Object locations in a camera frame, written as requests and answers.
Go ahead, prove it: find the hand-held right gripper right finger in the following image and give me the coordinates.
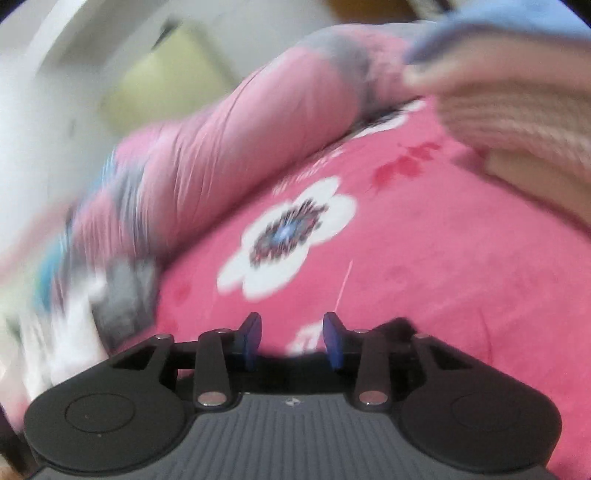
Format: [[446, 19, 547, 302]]
[[322, 312, 474, 411]]

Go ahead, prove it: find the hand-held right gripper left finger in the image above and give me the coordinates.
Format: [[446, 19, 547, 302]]
[[108, 312, 263, 411]]

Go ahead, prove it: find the grey garment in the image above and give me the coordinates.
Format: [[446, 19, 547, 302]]
[[92, 256, 161, 347]]

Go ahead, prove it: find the pink floral bed sheet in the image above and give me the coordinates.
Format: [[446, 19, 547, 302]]
[[152, 95, 591, 480]]

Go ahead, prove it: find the pink grey rolled duvet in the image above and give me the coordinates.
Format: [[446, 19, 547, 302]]
[[28, 23, 421, 324]]

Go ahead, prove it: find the white garment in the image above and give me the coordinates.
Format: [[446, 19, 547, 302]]
[[0, 263, 112, 416]]

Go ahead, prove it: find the beige folded blanket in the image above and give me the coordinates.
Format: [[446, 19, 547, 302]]
[[480, 148, 591, 227]]

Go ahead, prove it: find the pale yellow wardrobe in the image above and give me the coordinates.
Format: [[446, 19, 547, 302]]
[[99, 21, 237, 136]]

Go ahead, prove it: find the cream folded blanket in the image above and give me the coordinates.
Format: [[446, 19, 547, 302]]
[[409, 39, 591, 100]]

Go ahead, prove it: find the brown wooden door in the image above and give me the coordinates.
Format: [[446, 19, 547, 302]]
[[323, 0, 419, 20]]

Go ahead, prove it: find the blue folded cloth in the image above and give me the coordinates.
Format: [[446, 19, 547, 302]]
[[405, 0, 591, 68]]

